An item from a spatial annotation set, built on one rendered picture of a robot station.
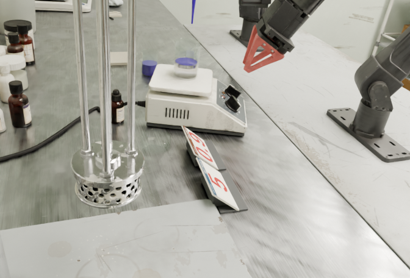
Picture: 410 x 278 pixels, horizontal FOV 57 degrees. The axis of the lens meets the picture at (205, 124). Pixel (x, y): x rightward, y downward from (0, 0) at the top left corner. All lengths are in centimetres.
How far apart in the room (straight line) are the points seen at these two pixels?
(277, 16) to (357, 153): 31
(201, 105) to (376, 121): 35
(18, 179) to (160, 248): 26
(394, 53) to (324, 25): 199
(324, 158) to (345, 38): 221
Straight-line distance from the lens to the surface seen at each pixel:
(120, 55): 108
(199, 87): 73
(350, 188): 70
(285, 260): 54
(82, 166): 37
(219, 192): 57
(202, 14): 234
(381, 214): 67
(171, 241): 52
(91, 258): 50
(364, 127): 84
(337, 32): 286
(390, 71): 80
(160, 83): 73
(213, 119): 73
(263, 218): 58
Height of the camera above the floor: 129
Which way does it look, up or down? 30 degrees down
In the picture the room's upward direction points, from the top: 7 degrees clockwise
